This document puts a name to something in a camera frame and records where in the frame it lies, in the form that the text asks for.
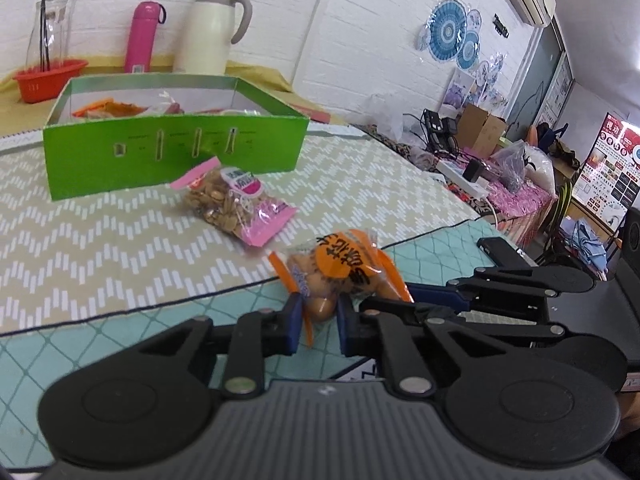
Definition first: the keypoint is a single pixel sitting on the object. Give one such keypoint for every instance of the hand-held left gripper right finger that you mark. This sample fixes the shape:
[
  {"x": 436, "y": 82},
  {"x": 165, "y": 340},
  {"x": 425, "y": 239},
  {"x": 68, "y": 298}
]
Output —
[{"x": 345, "y": 327}]

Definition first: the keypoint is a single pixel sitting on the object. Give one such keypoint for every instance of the black rectangular device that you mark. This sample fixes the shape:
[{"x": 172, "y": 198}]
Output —
[{"x": 500, "y": 250}]

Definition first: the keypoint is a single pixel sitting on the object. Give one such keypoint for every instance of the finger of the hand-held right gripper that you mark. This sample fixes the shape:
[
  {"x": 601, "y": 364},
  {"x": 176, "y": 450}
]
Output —
[
  {"x": 500, "y": 329},
  {"x": 440, "y": 296}
]

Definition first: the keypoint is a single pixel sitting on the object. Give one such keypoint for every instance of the black wall bracket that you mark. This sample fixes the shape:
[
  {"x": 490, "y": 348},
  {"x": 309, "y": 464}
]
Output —
[{"x": 500, "y": 25}]

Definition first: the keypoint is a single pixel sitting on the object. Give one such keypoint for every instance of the plastic bag with dark contents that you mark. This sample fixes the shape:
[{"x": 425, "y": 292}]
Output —
[{"x": 540, "y": 170}]

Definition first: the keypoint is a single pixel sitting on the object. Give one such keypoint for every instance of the green cardboard box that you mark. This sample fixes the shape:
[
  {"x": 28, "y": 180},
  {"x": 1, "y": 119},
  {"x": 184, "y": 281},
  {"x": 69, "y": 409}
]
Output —
[{"x": 125, "y": 160}]

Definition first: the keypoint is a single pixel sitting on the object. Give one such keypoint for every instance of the cream thermal carafe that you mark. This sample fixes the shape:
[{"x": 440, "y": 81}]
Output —
[{"x": 205, "y": 35}]

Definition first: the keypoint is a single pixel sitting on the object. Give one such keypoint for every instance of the black power adapter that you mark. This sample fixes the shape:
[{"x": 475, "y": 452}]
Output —
[{"x": 472, "y": 170}]

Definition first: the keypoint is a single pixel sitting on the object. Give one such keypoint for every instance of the clear plastic bag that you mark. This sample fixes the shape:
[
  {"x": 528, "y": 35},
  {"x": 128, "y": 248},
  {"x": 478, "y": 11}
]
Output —
[{"x": 387, "y": 115}]

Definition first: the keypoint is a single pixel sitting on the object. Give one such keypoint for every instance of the blue cloth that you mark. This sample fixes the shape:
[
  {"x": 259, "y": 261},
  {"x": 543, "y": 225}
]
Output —
[{"x": 587, "y": 240}]

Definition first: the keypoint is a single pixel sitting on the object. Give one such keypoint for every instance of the pink floral cloth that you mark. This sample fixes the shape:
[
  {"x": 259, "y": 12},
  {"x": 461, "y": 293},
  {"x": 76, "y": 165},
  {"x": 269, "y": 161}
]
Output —
[{"x": 510, "y": 205}]

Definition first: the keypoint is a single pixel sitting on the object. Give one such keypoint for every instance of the large blue paper fan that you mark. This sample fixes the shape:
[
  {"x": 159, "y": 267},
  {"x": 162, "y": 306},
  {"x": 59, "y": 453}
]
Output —
[{"x": 445, "y": 27}]

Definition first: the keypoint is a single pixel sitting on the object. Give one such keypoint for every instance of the orange green printed snack packet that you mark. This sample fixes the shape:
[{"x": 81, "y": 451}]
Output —
[{"x": 120, "y": 109}]

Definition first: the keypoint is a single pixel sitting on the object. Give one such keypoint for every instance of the white power strip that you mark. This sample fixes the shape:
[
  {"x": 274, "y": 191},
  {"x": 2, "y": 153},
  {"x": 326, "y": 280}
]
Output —
[{"x": 457, "y": 180}]

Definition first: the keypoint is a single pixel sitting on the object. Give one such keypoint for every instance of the orange packet of brown balls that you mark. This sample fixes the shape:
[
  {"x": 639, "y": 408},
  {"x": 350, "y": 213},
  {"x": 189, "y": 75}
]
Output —
[{"x": 345, "y": 265}]

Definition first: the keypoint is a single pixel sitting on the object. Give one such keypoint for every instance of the zigzag patterned tablecloth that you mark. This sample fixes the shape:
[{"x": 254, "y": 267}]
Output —
[{"x": 75, "y": 260}]

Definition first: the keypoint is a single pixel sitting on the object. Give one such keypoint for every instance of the red plastic basket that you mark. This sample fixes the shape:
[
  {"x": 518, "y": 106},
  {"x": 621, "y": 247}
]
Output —
[{"x": 45, "y": 85}]

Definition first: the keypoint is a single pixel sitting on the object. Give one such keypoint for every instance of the small blue paper fan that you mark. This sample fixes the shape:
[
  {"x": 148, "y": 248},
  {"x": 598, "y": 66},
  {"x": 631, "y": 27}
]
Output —
[{"x": 469, "y": 50}]

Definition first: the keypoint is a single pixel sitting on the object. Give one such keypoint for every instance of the pink peanut packet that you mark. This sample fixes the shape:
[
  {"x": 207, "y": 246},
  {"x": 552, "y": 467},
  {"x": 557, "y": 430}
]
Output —
[{"x": 225, "y": 205}]

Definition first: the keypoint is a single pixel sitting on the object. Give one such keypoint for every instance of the leopard print cloth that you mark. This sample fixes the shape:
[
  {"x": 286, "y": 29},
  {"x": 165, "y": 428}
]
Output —
[{"x": 400, "y": 147}]

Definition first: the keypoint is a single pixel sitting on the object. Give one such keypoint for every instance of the pink thermos bottle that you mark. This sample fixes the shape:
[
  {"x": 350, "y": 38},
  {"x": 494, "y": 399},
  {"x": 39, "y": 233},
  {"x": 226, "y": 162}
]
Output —
[{"x": 142, "y": 40}]

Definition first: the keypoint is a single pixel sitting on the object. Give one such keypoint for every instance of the black drinking straw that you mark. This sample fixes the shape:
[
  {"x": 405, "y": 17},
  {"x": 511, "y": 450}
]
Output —
[{"x": 46, "y": 35}]

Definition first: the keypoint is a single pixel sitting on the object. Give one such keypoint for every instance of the black charger devices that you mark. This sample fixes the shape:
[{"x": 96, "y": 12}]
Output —
[{"x": 435, "y": 122}]

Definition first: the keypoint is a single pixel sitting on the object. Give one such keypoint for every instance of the printed wall pictures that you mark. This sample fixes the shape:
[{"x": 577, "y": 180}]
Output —
[{"x": 462, "y": 87}]

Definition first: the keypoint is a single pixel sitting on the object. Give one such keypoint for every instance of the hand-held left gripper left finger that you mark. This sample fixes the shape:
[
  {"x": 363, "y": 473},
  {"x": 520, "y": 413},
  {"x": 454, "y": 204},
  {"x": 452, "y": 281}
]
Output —
[{"x": 295, "y": 322}]

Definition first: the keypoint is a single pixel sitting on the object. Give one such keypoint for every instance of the clear glass pitcher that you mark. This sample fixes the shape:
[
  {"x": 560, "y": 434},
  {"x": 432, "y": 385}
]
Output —
[{"x": 59, "y": 35}]

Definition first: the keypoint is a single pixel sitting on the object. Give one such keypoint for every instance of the red printed display board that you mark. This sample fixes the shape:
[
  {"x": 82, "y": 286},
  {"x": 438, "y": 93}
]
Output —
[{"x": 610, "y": 170}]

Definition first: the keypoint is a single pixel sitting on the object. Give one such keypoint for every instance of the brown cardboard box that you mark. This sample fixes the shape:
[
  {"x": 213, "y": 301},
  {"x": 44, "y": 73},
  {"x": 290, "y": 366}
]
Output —
[{"x": 475, "y": 125}]

